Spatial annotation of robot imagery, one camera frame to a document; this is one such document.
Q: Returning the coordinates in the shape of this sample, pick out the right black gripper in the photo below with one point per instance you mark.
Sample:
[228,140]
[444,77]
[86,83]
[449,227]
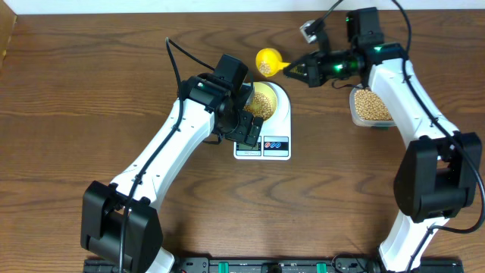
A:
[315,76]

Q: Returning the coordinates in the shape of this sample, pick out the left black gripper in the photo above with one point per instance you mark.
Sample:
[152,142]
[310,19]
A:
[241,134]

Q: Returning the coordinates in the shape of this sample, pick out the yellow measuring scoop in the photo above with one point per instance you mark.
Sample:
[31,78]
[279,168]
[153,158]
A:
[269,62]

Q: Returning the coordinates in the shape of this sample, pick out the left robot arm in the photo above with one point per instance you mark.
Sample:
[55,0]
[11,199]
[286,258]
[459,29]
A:
[120,220]

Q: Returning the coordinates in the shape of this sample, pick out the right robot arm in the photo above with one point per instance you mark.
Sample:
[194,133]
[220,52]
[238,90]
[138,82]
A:
[439,173]

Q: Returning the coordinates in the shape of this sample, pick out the soybeans in bowl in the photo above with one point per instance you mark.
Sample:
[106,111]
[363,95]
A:
[262,106]

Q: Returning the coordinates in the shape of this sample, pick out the yellow bowl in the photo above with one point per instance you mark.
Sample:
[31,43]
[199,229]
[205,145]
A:
[265,89]

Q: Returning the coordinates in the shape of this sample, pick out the white digital kitchen scale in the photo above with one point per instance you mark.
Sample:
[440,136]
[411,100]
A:
[274,142]

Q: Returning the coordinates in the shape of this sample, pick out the clear plastic container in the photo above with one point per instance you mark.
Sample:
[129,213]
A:
[365,123]

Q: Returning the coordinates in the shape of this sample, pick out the soybeans pile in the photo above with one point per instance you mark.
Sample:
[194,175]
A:
[370,107]

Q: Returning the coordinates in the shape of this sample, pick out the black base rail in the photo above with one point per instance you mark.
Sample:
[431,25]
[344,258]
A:
[334,265]

